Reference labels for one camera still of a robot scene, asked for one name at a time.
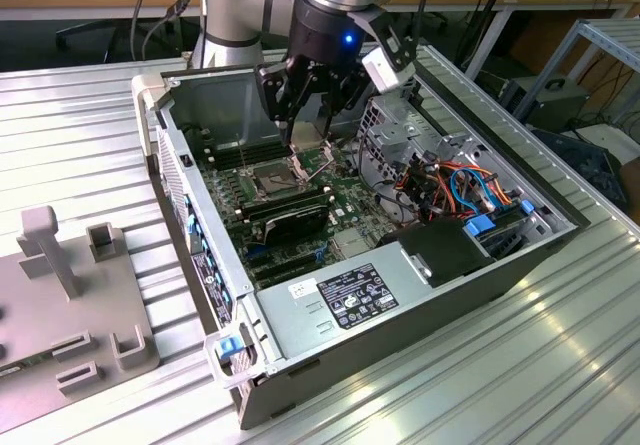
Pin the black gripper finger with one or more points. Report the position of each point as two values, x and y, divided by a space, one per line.
345 90
272 90

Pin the silver CPU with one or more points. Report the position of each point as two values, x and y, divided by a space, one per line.
310 132

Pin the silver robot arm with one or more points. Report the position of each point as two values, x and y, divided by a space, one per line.
235 15

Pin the CPU socket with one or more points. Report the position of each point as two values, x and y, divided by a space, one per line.
272 182

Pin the silver drive cage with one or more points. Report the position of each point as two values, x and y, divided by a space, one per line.
395 132

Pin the thin metal locking lever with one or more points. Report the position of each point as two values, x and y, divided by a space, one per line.
242 156
321 169

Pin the black RAM slot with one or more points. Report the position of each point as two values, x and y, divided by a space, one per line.
225 147
225 161

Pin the green motherboard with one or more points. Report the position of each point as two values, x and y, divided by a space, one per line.
350 200

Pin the black RAM stick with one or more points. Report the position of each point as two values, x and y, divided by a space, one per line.
285 200

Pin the black graphics card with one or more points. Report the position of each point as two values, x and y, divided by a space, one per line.
295 222

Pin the silver chipset heatsink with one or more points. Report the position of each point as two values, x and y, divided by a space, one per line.
352 242

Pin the small blue expansion slot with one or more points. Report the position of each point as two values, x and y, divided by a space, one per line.
257 251

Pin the black expansion slot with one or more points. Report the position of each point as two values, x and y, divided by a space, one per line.
280 260
287 272

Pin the blue disk carrier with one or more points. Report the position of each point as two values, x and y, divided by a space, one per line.
479 227

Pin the black plastic shroud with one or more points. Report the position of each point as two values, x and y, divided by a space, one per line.
440 257

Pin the small blue clip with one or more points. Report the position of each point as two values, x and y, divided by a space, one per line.
526 206

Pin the silver power supply unit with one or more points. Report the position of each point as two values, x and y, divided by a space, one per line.
300 325

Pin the open PC case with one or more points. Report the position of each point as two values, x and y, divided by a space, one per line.
400 340

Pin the blue case latch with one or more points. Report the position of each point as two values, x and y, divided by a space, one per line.
227 349

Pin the grey metal shelf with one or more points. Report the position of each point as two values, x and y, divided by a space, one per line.
607 32

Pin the grey parts rack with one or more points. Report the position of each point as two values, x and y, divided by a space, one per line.
50 310

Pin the green RAM stick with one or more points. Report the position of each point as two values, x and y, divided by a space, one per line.
11 371

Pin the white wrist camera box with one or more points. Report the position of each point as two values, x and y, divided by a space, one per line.
382 70

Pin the black camera bracket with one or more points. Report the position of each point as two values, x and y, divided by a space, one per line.
395 40

